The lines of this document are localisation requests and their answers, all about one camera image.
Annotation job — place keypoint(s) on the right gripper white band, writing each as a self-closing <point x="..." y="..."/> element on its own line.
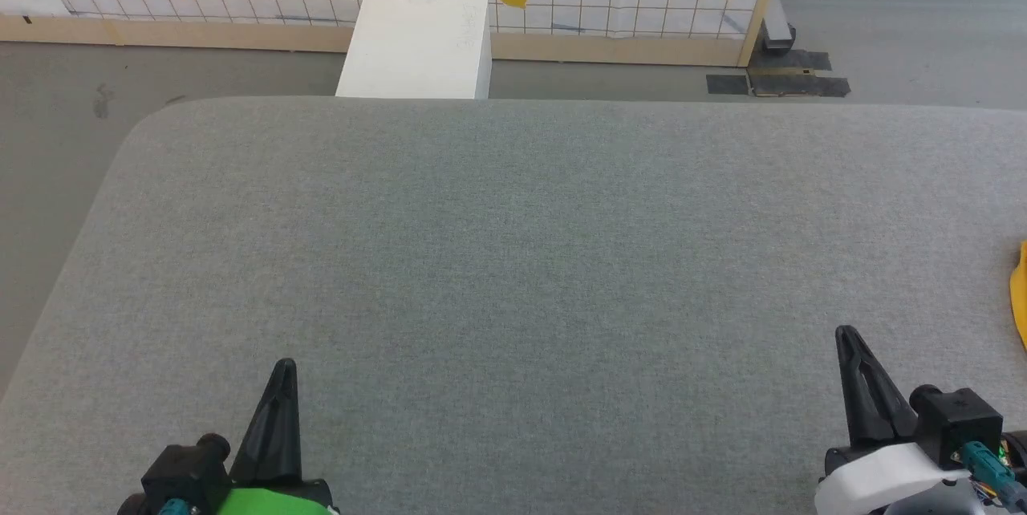
<point x="874" y="483"/>

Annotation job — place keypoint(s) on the small black floor tape patch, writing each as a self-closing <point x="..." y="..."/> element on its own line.
<point x="727" y="85"/>

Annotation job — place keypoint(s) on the white rectangular box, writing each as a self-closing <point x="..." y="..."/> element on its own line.
<point x="417" y="50"/>

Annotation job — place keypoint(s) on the dark floor base plate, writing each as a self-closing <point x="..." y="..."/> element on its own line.
<point x="802" y="80"/>

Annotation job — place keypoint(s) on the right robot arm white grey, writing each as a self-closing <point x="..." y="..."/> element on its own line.
<point x="955" y="499"/>

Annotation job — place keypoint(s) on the yellow printed t-shirt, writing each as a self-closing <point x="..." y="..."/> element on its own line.
<point x="1020" y="298"/>

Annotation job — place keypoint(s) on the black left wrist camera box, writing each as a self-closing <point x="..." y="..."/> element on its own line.
<point x="180" y="471"/>

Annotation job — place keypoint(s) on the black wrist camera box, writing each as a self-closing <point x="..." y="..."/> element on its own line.
<point x="180" y="471"/>
<point x="959" y="423"/>

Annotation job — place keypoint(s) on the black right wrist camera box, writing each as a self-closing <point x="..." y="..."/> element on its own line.
<point x="959" y="423"/>

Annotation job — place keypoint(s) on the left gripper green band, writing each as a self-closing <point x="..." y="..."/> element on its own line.
<point x="277" y="500"/>

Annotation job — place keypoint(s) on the grey metal screen foot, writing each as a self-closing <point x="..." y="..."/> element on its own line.
<point x="777" y="26"/>

